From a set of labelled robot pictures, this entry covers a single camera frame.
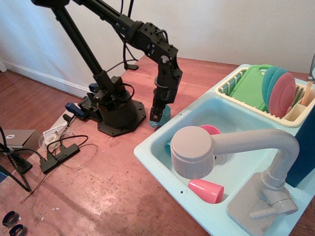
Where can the teal plastic cup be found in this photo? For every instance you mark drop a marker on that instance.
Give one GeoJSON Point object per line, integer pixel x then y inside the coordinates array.
{"type": "Point", "coordinates": [166, 116]}

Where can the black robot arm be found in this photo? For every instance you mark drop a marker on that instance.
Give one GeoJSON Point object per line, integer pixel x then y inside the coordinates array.
{"type": "Point", "coordinates": [95, 32]}

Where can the clear tape roll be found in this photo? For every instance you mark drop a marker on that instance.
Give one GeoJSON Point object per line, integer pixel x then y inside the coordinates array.
{"type": "Point", "coordinates": [51, 140]}

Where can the wooden utensil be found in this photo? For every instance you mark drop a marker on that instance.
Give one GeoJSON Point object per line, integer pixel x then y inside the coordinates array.
{"type": "Point", "coordinates": [307, 93]}

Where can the light blue toy sink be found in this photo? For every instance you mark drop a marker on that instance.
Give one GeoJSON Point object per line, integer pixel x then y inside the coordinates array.
{"type": "Point", "coordinates": [228, 164]}

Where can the green cutting board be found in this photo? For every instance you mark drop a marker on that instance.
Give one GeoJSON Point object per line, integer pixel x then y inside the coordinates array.
{"type": "Point", "coordinates": [249, 88]}

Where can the cream dish rack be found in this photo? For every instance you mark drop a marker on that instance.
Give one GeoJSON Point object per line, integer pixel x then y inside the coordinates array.
{"type": "Point", "coordinates": [295, 115]}

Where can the pink cup lying down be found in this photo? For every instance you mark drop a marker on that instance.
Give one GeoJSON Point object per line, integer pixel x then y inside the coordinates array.
{"type": "Point", "coordinates": [209, 192]}

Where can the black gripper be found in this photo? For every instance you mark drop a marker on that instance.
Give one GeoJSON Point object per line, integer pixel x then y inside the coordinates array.
{"type": "Point", "coordinates": [167, 83]}

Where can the pink plate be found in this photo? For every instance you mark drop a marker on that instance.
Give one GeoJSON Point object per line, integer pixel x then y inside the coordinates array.
{"type": "Point", "coordinates": [282, 95]}

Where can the black usb hub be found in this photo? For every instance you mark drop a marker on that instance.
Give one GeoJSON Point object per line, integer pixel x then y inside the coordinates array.
{"type": "Point", "coordinates": [54, 160]}

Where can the grey cardboard box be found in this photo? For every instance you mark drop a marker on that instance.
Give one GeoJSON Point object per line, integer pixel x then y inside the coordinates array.
{"type": "Point", "coordinates": [17, 139]}

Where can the pink cup behind faucet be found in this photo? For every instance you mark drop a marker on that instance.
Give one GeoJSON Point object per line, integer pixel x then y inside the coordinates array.
{"type": "Point", "coordinates": [212, 130]}

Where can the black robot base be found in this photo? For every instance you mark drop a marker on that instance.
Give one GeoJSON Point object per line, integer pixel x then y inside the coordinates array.
{"type": "Point", "coordinates": [116, 114]}

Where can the teal cup in sink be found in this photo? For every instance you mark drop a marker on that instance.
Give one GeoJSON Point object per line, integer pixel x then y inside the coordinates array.
{"type": "Point", "coordinates": [167, 148]}

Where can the grey toy faucet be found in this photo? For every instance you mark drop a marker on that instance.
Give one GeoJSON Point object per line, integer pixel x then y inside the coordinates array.
{"type": "Point", "coordinates": [195, 152]}

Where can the blue clamp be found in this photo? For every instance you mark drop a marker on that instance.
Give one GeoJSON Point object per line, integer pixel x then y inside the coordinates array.
{"type": "Point", "coordinates": [71, 107]}

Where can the teal plate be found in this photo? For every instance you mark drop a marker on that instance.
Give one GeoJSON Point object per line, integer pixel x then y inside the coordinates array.
{"type": "Point", "coordinates": [270, 77]}

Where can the black power adapter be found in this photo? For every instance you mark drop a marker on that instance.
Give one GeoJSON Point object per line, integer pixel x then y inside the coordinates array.
{"type": "Point", "coordinates": [22, 165]}

